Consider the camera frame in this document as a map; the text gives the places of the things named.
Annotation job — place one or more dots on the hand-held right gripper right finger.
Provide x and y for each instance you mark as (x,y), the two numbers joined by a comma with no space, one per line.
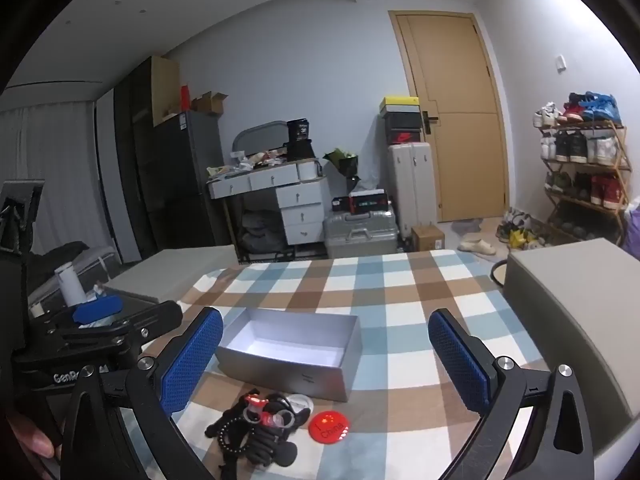
(460,360)

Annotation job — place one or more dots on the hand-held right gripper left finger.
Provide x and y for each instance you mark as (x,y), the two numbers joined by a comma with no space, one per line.
(192,360)

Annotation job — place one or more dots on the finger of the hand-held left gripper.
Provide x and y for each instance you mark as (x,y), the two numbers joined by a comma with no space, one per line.
(155,317)
(97,310)

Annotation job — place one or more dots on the grey cardboard box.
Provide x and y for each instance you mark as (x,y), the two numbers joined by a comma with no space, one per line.
(300,375)

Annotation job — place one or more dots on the red round pin badge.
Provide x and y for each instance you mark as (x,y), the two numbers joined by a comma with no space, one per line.
(328,427)

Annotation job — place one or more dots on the person's left hand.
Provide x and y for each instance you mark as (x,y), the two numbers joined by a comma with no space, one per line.
(25,442)

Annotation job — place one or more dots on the white plastic bottle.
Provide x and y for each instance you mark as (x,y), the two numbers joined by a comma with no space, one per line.
(70,285)

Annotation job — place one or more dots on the grey upholstered block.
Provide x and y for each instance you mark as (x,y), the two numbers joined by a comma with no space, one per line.
(575,320)
(170,270)

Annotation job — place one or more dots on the dark cloth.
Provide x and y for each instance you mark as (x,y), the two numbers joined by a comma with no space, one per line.
(60,255)

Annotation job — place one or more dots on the checked bed sheet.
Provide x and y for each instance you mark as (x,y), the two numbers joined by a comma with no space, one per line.
(400,310)

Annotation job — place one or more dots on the black rimmed round stool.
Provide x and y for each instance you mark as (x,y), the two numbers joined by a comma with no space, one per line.
(495,272)

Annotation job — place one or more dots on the beige slippers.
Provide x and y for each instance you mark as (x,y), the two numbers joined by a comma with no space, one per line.
(477,247)

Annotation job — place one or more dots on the clear plastic bangle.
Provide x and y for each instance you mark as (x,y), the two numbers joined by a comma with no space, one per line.
(301,403)

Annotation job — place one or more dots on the small cardboard box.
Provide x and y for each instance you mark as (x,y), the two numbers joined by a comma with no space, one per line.
(428,238)

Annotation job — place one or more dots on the grey bundled cloth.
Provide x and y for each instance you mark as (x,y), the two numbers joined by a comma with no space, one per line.
(260,232)

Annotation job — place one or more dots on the dark refrigerator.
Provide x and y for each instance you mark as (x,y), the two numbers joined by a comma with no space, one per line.
(185,185)

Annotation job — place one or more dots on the pile of shoes on floor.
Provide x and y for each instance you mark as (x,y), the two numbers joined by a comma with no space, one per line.
(517,230)

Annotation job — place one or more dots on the white curtain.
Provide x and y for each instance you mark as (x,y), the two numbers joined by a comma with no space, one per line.
(50,170)

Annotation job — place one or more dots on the black wardrobe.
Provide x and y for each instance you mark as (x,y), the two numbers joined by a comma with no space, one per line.
(135,160)

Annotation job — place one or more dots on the silver suitcase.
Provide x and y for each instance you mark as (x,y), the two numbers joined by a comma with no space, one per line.
(360,235)

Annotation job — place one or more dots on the black box with red stripe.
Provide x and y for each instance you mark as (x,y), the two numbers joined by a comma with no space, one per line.
(369,201)

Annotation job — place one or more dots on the white upright suitcase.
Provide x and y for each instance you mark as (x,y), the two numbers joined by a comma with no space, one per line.
(412,182)

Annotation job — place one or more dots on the pile of papers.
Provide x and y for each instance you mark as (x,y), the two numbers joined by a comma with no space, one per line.
(250,160)

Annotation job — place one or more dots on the white desk with drawers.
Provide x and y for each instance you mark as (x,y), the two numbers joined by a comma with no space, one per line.
(300,200)

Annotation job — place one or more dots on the small black box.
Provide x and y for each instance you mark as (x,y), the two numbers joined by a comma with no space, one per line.
(341,203)

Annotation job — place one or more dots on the clear plastic bag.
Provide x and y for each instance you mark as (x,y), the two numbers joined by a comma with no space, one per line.
(371,181)

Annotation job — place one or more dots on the wooden door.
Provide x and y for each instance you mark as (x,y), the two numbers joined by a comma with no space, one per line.
(460,160)

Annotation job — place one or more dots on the grey arched board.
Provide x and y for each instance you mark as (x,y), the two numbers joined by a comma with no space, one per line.
(260,135)

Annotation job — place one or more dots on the white container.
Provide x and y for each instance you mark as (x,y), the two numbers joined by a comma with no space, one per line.
(308,171)

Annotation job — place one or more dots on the purple bag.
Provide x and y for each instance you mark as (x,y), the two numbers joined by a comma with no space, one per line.
(633,227)

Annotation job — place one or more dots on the open cardboard boxes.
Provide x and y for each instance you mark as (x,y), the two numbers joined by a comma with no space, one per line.
(210,104)

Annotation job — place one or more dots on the bouquet in black wrap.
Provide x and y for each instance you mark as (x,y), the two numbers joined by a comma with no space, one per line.
(345,162)

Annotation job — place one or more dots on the black shoe box red logo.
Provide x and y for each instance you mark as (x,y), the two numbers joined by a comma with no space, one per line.
(404,136)

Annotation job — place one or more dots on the black printed box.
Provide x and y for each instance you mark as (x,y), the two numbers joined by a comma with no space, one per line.
(299,130)

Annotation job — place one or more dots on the rows of shoes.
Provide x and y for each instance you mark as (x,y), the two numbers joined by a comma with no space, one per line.
(580,150)

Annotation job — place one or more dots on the plain black shoe box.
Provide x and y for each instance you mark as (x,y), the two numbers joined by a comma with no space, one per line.
(402,120)

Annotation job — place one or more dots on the wooden shoe rack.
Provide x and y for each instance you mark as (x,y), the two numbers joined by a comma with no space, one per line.
(622,160)

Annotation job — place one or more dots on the yellow lid shoe box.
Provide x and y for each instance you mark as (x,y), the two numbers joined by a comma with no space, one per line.
(398,104)

